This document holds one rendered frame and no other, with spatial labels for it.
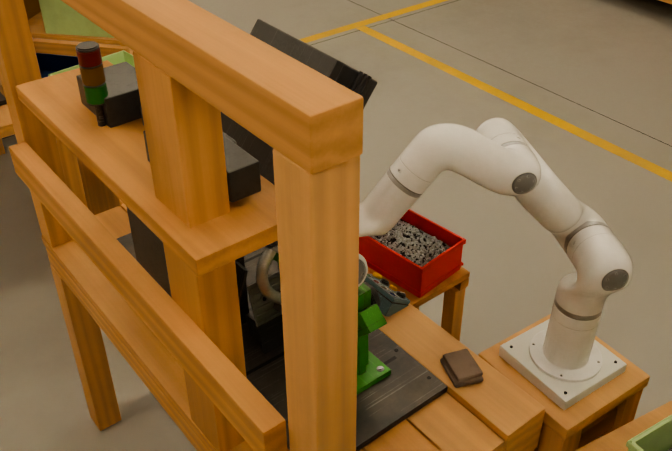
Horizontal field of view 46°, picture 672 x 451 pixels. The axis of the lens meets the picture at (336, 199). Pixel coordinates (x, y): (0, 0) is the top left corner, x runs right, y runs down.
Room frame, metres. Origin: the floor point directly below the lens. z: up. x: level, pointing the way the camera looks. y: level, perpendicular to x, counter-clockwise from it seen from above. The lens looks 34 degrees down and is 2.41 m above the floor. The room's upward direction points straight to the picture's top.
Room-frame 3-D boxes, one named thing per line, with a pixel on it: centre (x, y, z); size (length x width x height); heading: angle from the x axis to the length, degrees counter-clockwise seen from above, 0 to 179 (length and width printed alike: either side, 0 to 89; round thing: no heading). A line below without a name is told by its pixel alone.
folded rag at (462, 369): (1.43, -0.32, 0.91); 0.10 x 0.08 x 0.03; 17
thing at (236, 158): (1.32, 0.22, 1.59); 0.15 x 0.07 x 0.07; 38
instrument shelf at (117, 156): (1.53, 0.43, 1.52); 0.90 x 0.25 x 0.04; 38
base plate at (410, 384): (1.69, 0.22, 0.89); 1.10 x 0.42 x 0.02; 38
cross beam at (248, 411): (1.46, 0.51, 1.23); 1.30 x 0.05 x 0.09; 38
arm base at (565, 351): (1.50, -0.61, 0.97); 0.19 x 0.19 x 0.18
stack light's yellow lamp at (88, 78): (1.60, 0.53, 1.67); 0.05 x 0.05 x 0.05
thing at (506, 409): (1.86, 0.00, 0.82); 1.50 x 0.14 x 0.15; 38
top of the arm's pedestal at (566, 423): (1.51, -0.61, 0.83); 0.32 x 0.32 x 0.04; 34
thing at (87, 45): (1.60, 0.53, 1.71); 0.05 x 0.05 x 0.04
